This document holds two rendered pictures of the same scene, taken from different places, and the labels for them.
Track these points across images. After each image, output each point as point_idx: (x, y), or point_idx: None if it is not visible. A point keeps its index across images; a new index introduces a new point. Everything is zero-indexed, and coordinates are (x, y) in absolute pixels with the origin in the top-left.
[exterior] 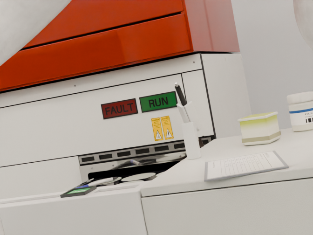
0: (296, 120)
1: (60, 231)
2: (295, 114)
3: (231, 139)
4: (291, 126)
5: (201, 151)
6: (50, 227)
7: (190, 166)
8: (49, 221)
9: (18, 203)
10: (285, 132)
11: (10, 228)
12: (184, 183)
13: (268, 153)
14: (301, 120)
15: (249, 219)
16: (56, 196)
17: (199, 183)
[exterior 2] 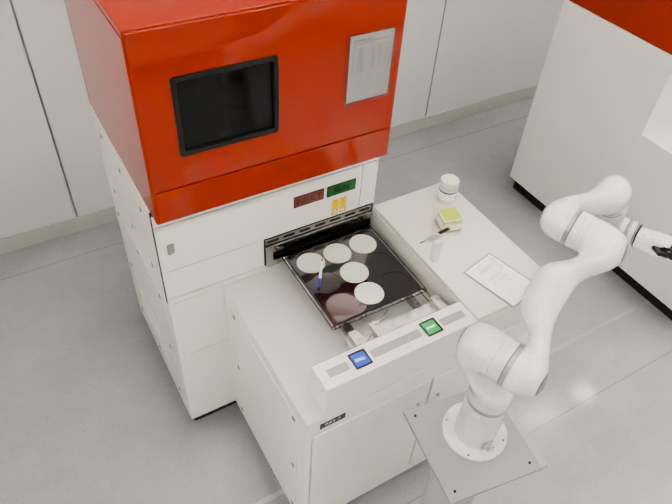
0: (448, 198)
1: (428, 354)
2: (449, 195)
3: (399, 211)
4: (440, 199)
5: (413, 241)
6: (423, 355)
7: (458, 278)
8: (424, 352)
9: (402, 349)
10: (432, 201)
11: (399, 365)
12: (499, 309)
13: (493, 259)
14: (451, 198)
15: (518, 313)
16: (411, 332)
17: (505, 307)
